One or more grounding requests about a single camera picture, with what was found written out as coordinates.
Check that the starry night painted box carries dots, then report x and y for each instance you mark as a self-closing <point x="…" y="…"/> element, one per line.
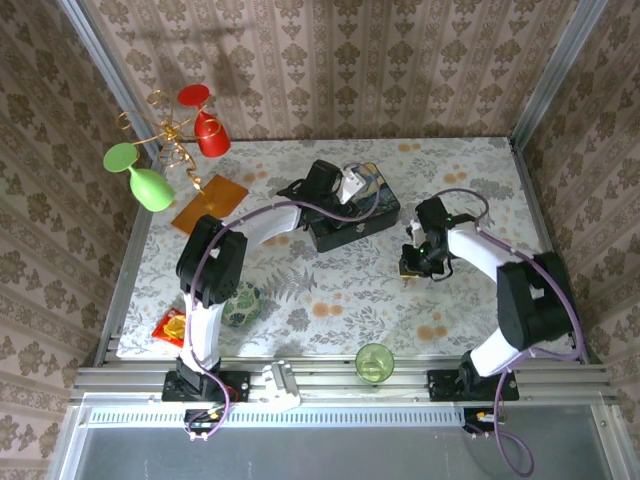
<point x="360" y="232"/>

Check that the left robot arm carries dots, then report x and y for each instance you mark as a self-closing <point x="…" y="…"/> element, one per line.
<point x="210" y="260"/>

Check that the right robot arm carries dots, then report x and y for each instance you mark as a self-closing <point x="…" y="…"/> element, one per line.
<point x="535" y="300"/>

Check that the floral patterned tablecloth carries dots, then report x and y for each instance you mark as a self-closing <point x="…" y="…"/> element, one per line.
<point x="340" y="300"/>

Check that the orange square plate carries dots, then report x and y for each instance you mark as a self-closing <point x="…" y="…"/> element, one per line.
<point x="225" y="192"/>

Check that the green glass tumbler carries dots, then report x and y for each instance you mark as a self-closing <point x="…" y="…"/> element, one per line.
<point x="375" y="362"/>

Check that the red plastic goblet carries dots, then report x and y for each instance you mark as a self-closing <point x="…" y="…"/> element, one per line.
<point x="210" y="135"/>

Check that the green patterned ball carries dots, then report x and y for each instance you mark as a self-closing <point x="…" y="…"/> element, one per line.
<point x="247" y="305"/>

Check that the green plastic goblet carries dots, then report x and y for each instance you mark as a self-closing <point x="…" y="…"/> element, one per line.
<point x="150" y="190"/>

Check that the black connector block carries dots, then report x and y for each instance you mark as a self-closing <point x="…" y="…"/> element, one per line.
<point x="480" y="419"/>
<point x="200" y="419"/>

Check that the grey metal shelf panel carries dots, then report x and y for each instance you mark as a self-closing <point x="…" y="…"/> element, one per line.
<point x="325" y="455"/>

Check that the red snack packet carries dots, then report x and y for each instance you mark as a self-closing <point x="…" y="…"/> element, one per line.
<point x="170" y="327"/>

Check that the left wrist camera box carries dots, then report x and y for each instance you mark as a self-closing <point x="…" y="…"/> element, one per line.
<point x="352" y="185"/>

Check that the aluminium table side rail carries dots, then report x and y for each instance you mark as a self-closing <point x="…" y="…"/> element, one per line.
<point x="117" y="300"/>
<point x="532" y="190"/>

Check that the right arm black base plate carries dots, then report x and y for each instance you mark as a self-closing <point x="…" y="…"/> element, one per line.
<point x="442" y="385"/>

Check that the aluminium frame cross rail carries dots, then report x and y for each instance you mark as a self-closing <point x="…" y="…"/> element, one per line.
<point x="325" y="385"/>

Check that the white plastic mount bracket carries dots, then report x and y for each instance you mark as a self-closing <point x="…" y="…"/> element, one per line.
<point x="282" y="385"/>

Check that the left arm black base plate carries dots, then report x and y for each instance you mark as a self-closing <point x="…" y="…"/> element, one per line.
<point x="240" y="385"/>

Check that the aluminium frame post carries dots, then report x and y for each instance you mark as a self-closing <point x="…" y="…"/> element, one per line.
<point x="108" y="65"/>
<point x="560" y="65"/>

